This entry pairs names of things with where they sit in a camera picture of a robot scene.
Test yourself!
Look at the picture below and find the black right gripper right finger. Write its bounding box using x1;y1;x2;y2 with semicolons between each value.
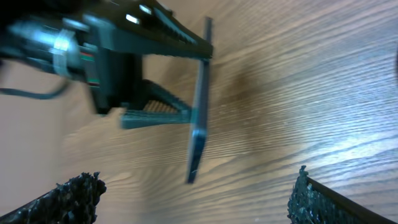
287;166;397;224

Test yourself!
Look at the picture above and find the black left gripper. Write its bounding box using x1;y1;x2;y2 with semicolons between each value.
62;0;213;129

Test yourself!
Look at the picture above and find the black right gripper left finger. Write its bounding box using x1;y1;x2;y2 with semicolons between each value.
1;172;106;224

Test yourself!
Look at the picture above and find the blue Samsung Galaxy smartphone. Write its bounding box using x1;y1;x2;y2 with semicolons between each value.
185;17;214;184

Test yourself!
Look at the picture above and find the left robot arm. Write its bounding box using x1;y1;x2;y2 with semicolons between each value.
1;1;213;131

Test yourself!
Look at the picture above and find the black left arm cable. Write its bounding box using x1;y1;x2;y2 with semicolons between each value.
0;79;71;100

